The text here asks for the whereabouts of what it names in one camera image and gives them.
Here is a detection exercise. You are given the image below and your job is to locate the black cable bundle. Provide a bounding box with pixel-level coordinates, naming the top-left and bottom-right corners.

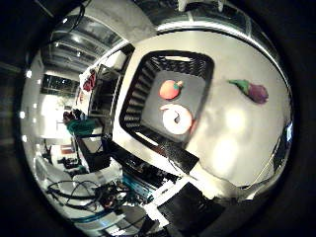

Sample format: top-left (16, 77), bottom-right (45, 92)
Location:
top-left (45, 179), bottom-right (123, 212)

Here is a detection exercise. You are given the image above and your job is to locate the red plush tomato toy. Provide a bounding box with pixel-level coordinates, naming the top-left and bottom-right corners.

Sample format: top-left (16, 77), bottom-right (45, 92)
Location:
top-left (158, 79), bottom-right (184, 101)

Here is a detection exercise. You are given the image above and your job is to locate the dark metal shelf rack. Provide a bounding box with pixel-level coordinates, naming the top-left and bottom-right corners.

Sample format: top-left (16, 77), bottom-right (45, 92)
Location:
top-left (87, 63), bottom-right (125, 120)

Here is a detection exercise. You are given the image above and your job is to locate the person in teal shirt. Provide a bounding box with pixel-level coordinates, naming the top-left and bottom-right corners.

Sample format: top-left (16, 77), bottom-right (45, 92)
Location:
top-left (62, 109), bottom-right (101, 138)

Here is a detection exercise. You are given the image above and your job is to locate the black slatted plastic basket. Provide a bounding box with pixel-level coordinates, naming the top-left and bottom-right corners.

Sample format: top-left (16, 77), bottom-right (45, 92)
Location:
top-left (118, 49), bottom-right (215, 145)

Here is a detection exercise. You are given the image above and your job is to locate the purple plush eggplant toy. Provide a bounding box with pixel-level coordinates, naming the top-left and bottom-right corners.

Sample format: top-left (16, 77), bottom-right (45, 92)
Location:
top-left (227, 78), bottom-right (270, 105)

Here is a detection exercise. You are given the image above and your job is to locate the thin yellow cable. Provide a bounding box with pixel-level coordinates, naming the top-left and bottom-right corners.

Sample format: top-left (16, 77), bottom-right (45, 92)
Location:
top-left (244, 137), bottom-right (284, 191)

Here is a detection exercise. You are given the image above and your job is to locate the teal electronics box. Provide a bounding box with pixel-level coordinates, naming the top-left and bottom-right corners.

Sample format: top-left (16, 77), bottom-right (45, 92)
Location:
top-left (120, 174), bottom-right (156, 204)

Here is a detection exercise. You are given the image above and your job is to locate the red hanging cloth item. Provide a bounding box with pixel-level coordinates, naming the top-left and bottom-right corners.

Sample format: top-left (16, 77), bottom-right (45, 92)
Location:
top-left (81, 69), bottom-right (98, 93)

